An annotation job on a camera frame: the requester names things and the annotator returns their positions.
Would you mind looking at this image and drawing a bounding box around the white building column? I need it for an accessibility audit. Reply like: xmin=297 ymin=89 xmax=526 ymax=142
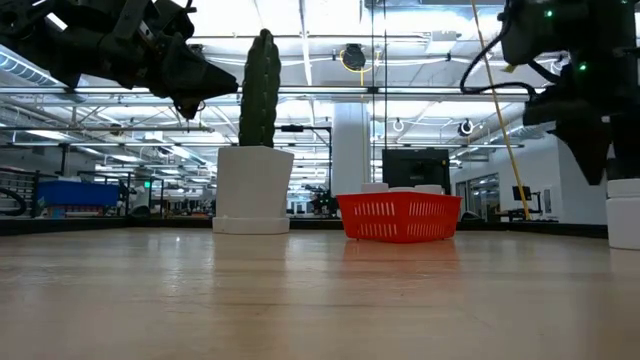
xmin=331 ymin=102 xmax=373 ymax=197

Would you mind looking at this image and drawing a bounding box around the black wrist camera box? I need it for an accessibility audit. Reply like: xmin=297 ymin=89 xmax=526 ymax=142
xmin=522 ymin=97 xmax=566 ymax=127
xmin=144 ymin=0 xmax=197 ymax=44

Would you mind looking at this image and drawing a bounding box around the blue covered cart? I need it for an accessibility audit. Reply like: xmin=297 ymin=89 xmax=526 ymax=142
xmin=36 ymin=179 xmax=121 ymax=208

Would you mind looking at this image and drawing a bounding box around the white plant pot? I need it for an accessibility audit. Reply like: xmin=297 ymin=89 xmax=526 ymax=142
xmin=215 ymin=145 xmax=296 ymax=220

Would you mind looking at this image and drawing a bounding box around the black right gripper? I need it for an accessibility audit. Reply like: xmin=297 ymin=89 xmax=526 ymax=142
xmin=549 ymin=69 xmax=640 ymax=186

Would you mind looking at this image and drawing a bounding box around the red plastic basket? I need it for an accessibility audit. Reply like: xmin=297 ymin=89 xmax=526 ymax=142
xmin=335 ymin=191 xmax=464 ymax=245

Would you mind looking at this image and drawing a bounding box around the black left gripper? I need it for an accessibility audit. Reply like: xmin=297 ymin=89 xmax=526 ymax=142
xmin=54 ymin=9 xmax=239 ymax=121

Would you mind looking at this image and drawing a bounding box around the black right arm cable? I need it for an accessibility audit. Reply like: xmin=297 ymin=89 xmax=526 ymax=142
xmin=459 ymin=29 xmax=539 ymax=99

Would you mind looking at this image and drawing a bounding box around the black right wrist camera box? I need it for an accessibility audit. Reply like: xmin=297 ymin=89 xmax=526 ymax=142
xmin=522 ymin=97 xmax=566 ymax=127

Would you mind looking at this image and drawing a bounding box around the green cactus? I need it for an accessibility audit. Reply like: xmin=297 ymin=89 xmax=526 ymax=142
xmin=238 ymin=28 xmax=283 ymax=148

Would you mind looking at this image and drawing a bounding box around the yellow hanging hose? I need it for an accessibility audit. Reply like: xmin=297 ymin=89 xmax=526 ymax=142
xmin=469 ymin=0 xmax=531 ymax=221

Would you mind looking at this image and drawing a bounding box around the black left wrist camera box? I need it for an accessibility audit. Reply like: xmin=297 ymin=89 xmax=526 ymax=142
xmin=144 ymin=0 xmax=197 ymax=44

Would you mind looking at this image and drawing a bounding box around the black gantry frame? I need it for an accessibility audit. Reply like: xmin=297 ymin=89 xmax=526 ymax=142
xmin=273 ymin=123 xmax=334 ymax=201

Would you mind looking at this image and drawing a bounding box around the black aluminium rig frame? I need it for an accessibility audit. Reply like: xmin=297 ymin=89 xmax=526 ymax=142
xmin=0 ymin=215 xmax=609 ymax=239

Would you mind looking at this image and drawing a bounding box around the white pot saucer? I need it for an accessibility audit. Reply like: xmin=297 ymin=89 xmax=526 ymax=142
xmin=212 ymin=215 xmax=292 ymax=236

